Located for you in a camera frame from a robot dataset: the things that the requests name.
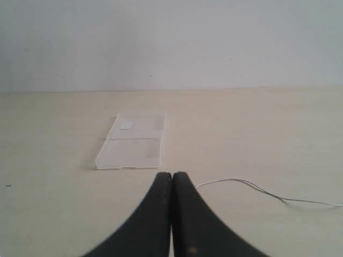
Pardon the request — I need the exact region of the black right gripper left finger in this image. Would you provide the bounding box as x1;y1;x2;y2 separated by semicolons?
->
85;172;172;256

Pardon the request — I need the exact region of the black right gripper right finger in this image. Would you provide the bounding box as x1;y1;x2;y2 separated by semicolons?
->
173;172;266;257

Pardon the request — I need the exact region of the white earphone cable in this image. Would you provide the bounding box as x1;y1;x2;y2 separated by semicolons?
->
196;178;343;207

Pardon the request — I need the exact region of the clear plastic open case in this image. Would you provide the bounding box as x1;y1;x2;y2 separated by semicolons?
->
95;112;166;170

